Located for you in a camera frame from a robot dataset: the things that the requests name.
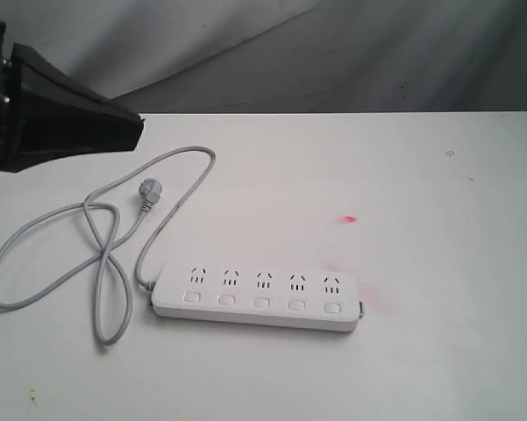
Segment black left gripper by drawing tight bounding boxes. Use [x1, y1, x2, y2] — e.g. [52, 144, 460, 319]
[0, 20, 144, 173]

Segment grey backdrop cloth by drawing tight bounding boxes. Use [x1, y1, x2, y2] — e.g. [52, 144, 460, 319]
[0, 1, 527, 113]

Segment white five-outlet power strip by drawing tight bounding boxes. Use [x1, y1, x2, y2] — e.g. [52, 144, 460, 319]
[151, 260, 365, 333]

